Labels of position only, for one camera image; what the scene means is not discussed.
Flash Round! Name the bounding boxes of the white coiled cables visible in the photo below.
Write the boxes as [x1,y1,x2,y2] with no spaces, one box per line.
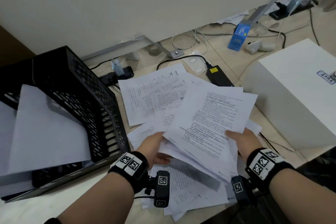
[172,29,209,54]

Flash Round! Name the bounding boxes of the black power strip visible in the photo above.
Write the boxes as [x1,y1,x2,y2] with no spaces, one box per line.
[269,0,315,20]
[101,66,135,86]

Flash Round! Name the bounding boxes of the person's left forearm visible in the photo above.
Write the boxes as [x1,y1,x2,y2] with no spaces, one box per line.
[56,178,136,224]

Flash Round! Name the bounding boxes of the long black cable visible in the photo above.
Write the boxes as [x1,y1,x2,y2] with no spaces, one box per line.
[299,0,321,46]

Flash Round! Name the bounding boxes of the brown cardboard sheet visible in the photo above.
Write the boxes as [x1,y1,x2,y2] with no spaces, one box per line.
[0,26,36,68]

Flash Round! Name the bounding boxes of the small blue box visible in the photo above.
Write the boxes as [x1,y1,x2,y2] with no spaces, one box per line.
[227,23,251,51]

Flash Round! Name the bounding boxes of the person's right forearm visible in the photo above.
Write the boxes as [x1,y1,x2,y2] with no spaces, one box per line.
[269,173,336,224]

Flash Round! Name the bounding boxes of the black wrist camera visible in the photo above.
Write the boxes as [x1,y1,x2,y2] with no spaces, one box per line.
[153,170,170,208]
[231,176,254,205]

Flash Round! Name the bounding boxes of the white handheld device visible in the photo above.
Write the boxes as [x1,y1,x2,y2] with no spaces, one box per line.
[245,40,276,54]

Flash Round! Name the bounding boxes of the white charger plug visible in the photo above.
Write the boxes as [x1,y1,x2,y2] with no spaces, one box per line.
[111,58,124,77]

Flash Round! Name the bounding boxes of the black marker wristband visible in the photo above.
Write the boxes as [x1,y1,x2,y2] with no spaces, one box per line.
[107,152,149,195]
[245,148,296,189]

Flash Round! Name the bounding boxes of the white box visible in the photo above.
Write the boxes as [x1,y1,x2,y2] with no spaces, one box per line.
[243,38,336,151]

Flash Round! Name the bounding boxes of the pile of printed papers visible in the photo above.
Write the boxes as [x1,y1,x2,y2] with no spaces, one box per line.
[117,63,263,222]

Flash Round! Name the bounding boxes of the black mesh file organizer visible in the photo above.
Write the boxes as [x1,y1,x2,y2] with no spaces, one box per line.
[0,45,131,204]

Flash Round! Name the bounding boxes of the black power adapter cable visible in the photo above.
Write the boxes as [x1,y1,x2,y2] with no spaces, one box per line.
[156,54,210,71]

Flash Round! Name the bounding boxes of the person's left hand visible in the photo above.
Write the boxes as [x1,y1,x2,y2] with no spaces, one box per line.
[136,132,173,170]

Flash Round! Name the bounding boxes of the white rectangular device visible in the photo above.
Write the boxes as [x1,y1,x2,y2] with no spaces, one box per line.
[182,52,208,75]

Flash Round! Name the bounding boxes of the grey plug adapter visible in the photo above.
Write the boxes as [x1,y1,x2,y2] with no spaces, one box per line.
[286,0,302,14]

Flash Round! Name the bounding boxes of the black power adapter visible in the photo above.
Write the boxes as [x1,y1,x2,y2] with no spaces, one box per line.
[206,65,236,87]

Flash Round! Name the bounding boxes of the small white paper sheet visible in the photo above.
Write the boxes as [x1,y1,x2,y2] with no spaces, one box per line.
[210,10,250,25]

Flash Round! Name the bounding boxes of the short black cable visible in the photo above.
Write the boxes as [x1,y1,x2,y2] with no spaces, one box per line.
[267,29,286,48]

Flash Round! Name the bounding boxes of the black power strip cable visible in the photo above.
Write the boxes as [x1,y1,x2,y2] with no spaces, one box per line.
[90,57,121,71]

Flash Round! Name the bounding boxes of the person's right hand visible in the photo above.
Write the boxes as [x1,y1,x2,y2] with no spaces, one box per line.
[225,128,264,164]

